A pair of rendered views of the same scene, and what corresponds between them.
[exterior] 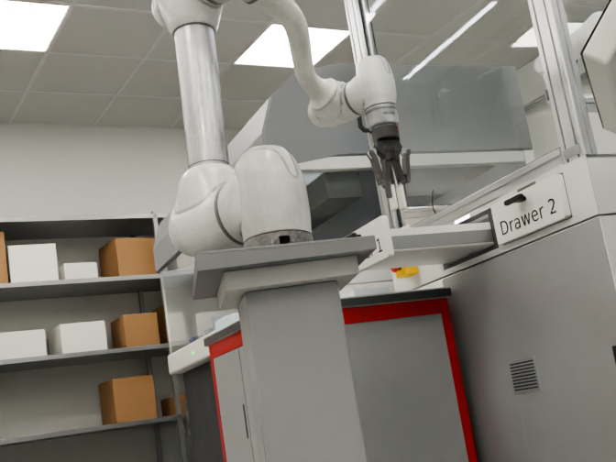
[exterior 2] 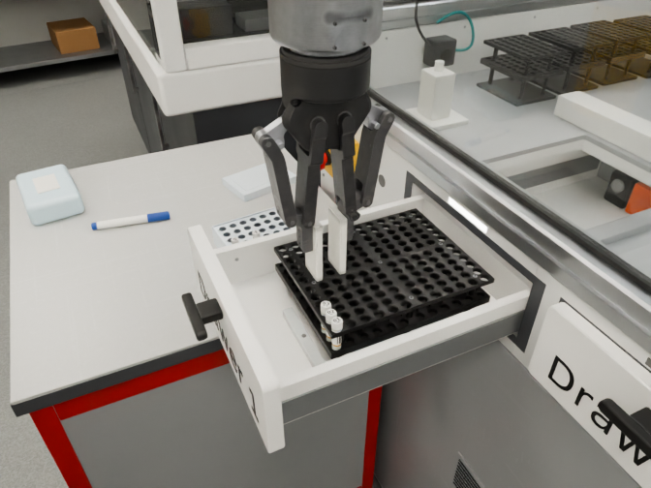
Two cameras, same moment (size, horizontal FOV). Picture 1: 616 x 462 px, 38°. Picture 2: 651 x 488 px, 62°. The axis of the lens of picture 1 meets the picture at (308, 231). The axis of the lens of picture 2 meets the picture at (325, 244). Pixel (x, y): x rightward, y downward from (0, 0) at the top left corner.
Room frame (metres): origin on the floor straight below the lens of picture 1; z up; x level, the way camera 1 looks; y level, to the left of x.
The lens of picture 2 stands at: (1.96, -0.25, 1.33)
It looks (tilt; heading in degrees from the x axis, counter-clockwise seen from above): 37 degrees down; 359
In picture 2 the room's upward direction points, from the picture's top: straight up
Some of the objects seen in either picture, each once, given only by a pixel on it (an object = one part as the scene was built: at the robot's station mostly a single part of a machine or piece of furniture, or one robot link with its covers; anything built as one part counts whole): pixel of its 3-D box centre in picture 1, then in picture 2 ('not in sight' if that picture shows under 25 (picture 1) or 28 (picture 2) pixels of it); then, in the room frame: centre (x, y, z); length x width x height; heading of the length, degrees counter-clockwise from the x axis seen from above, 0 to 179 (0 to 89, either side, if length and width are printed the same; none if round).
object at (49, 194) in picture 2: (236, 322); (49, 193); (2.87, 0.27, 0.78); 0.15 x 0.10 x 0.04; 31
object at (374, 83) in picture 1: (372, 84); not in sight; (2.42, -0.25, 1.34); 0.13 x 0.11 x 0.16; 48
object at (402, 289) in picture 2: not in sight; (378, 281); (2.50, -0.33, 0.87); 0.22 x 0.18 x 0.06; 114
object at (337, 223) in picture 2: (401, 197); (337, 240); (2.41, -0.27, 1.00); 0.03 x 0.01 x 0.07; 24
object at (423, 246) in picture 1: (431, 246); (384, 282); (2.50, -0.34, 0.86); 0.40 x 0.26 x 0.06; 114
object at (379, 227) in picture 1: (364, 247); (231, 325); (2.42, -0.14, 0.87); 0.29 x 0.02 x 0.11; 24
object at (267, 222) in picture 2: (365, 297); (255, 236); (2.72, -0.14, 0.78); 0.12 x 0.08 x 0.04; 119
